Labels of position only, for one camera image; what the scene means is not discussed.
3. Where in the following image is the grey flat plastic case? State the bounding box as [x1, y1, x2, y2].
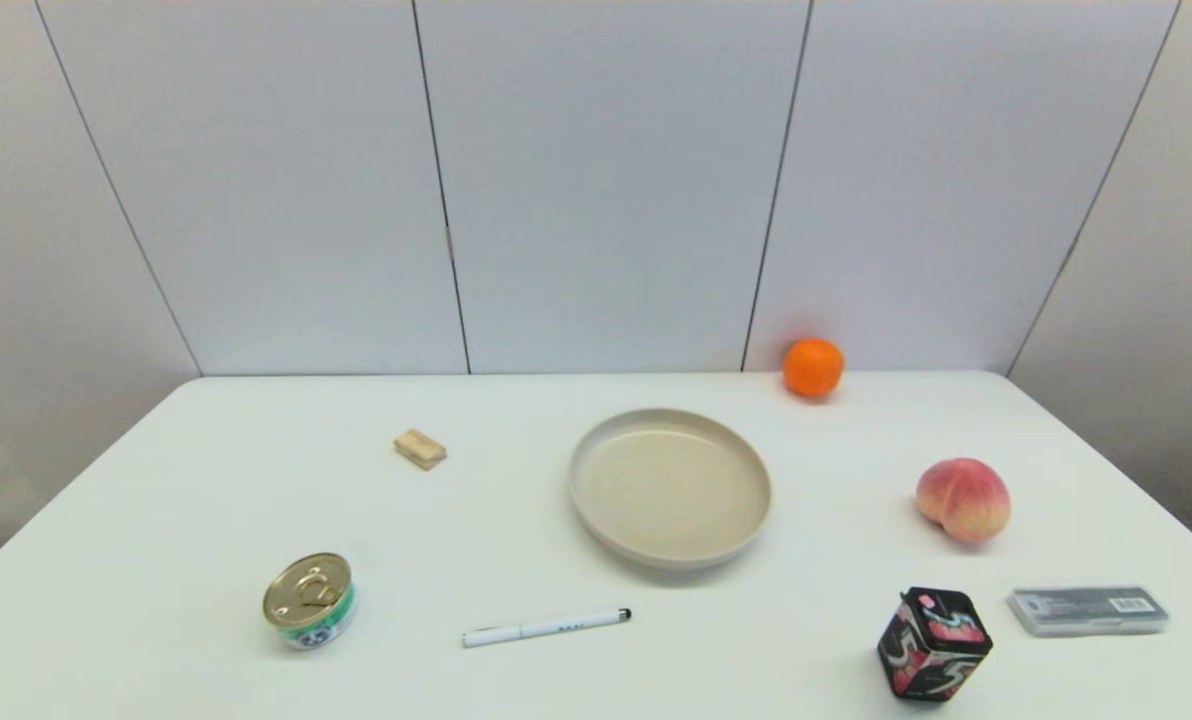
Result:
[1008, 586, 1170, 638]

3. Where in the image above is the cat food can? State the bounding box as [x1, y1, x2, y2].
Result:
[262, 552, 358, 651]

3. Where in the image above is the orange fruit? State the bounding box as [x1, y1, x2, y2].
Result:
[782, 338, 846, 399]

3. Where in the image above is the beige round plate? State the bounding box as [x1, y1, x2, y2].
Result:
[569, 407, 773, 571]

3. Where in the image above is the pink peach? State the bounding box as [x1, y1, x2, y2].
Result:
[916, 458, 1013, 545]

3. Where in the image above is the white pen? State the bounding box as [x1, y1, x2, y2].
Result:
[461, 608, 633, 649]

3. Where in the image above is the black patterned cube box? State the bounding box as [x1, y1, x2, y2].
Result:
[877, 587, 994, 703]

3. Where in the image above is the small wooden block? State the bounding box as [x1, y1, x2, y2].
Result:
[393, 429, 448, 471]

